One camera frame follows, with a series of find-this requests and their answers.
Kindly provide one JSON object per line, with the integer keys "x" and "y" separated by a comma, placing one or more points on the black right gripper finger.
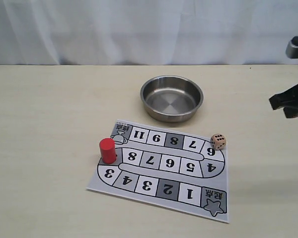
{"x": 288, "y": 98}
{"x": 290, "y": 113}

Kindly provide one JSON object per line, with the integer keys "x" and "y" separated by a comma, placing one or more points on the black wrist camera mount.
{"x": 292, "y": 48}

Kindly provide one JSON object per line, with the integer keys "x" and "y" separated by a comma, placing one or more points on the paper number game board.
{"x": 171, "y": 169}

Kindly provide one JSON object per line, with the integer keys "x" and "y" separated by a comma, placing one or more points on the red cylinder game piece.
{"x": 107, "y": 150}

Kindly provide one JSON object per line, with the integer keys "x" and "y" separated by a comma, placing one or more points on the stainless steel round bowl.
{"x": 171, "y": 98}

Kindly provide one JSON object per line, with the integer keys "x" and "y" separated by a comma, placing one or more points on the white backdrop curtain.
{"x": 146, "y": 32}

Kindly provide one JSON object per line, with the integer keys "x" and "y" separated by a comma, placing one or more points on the wooden die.
{"x": 218, "y": 141}

